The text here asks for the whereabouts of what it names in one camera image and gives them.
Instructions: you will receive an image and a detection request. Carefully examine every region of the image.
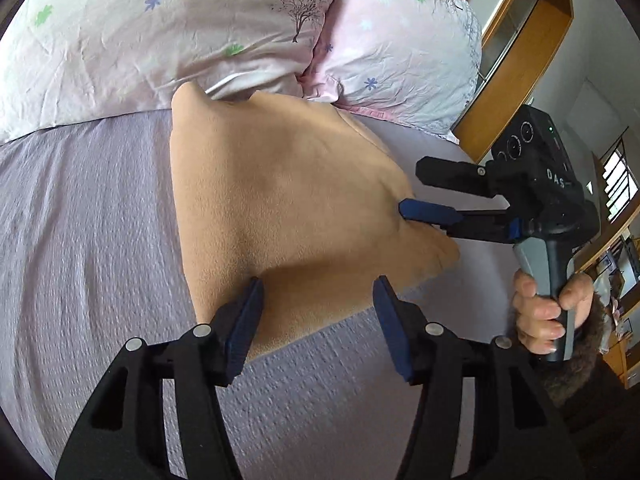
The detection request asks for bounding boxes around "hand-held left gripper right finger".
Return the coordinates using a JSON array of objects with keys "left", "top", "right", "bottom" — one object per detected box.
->
[{"left": 372, "top": 276, "right": 587, "bottom": 480}]

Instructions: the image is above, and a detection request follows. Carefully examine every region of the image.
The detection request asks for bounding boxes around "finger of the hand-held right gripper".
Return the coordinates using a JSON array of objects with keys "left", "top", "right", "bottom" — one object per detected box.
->
[
  {"left": 398, "top": 198, "right": 522, "bottom": 245},
  {"left": 415, "top": 156, "right": 495, "bottom": 197}
]

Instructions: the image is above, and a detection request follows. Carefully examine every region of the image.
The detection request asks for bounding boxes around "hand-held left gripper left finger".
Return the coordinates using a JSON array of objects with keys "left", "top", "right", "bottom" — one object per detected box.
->
[{"left": 55, "top": 277, "right": 265, "bottom": 480}]

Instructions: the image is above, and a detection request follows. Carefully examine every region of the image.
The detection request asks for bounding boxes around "tan fleece cloth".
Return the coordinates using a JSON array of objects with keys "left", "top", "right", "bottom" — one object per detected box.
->
[{"left": 170, "top": 81, "right": 462, "bottom": 362}]

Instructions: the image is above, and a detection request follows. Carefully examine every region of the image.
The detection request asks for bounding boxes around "person's right forearm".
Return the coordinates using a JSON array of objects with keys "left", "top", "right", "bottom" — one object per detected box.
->
[{"left": 542, "top": 292, "right": 640, "bottom": 480}]

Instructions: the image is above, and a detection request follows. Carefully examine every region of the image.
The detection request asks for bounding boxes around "person's right hand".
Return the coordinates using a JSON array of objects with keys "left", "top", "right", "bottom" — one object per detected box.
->
[{"left": 512, "top": 269, "right": 596, "bottom": 361}]

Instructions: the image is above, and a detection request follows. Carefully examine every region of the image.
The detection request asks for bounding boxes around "barred window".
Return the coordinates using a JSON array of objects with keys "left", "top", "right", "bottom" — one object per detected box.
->
[{"left": 602, "top": 129, "right": 630, "bottom": 224}]

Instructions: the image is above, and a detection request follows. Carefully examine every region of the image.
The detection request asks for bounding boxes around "cluttered wooden desk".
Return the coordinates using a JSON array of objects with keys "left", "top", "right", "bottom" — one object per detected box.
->
[{"left": 575, "top": 227, "right": 640, "bottom": 388}]

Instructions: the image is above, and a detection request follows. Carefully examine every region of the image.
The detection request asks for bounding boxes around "pink floral pillow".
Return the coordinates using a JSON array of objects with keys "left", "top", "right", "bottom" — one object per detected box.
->
[{"left": 299, "top": 0, "right": 484, "bottom": 147}]

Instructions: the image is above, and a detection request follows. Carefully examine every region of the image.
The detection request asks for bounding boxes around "wooden headboard cabinet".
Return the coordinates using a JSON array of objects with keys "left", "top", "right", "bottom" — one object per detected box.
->
[{"left": 429, "top": 0, "right": 574, "bottom": 164}]

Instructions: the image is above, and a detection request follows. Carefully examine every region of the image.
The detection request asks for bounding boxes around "lavender bed sheet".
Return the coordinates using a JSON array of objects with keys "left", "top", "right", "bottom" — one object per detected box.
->
[{"left": 0, "top": 107, "right": 551, "bottom": 480}]

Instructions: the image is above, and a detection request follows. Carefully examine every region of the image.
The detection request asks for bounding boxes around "white floral pillow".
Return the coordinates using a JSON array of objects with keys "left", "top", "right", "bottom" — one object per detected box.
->
[{"left": 0, "top": 0, "right": 351, "bottom": 144}]

